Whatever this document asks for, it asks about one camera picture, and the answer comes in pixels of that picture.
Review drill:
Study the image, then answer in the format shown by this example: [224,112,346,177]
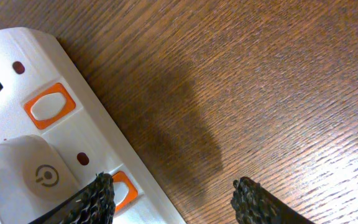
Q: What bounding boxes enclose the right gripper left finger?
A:
[30,172,116,224]

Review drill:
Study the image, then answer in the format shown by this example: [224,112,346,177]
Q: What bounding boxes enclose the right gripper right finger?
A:
[231,177,313,224]

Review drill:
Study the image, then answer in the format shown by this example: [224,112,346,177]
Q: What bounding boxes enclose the white USB charger plug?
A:
[0,135,80,223]

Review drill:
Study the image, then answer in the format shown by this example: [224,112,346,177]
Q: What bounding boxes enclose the white power strip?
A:
[0,27,183,223]

